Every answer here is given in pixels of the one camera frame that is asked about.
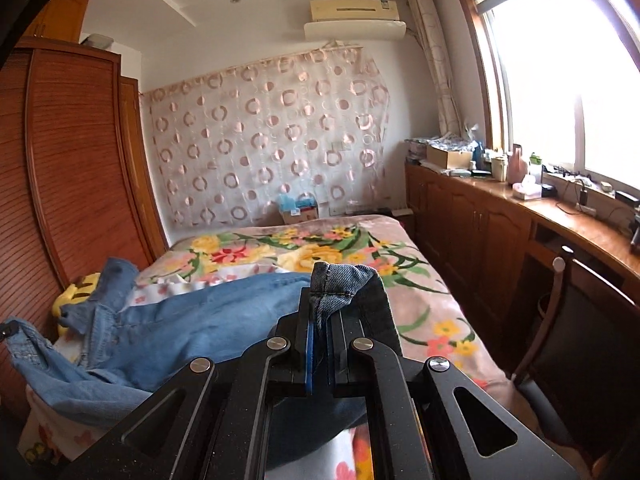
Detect wooden overhead cabinet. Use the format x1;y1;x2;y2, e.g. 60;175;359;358
22;0;92;44

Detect beige air conditioner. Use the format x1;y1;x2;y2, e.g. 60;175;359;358
304;0;407;41

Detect wooden counter cabinet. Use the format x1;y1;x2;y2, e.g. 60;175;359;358
404;157;640;361

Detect wooden framed window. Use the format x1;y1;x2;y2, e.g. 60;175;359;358
452;0;640;202

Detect light blue denim pants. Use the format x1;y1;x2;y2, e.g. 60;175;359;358
2;259;403;441

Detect floral pink blanket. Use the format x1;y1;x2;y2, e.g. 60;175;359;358
135;214;506;403

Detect power strip with cables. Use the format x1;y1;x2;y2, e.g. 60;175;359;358
545;164;602;217

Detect pink bottle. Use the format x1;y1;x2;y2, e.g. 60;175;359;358
507;144;529;184

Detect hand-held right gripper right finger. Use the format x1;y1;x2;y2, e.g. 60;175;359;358
327;310;581;480

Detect white floral bed sheet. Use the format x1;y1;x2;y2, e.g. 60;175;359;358
17;265;381;480

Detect pink tissue box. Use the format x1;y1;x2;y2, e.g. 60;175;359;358
512;179;542;201

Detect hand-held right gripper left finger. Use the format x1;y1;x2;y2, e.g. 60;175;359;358
57;287;326;480

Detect cardboard box with blue contents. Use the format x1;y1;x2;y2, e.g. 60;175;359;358
278;194;322;226

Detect circle patterned wall curtain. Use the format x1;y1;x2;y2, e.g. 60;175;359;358
140;47;392;227

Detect flat cardboard box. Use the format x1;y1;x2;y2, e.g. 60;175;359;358
426;143;474;171

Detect dark wooden chair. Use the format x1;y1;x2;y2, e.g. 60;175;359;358
510;245;640;461

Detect wooden wardrobe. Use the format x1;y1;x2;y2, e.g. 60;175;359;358
0;35;168;426

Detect yellow plush toy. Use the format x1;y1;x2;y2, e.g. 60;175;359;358
52;272;103;337

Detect pale window curtain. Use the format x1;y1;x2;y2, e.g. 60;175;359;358
407;0;464;137

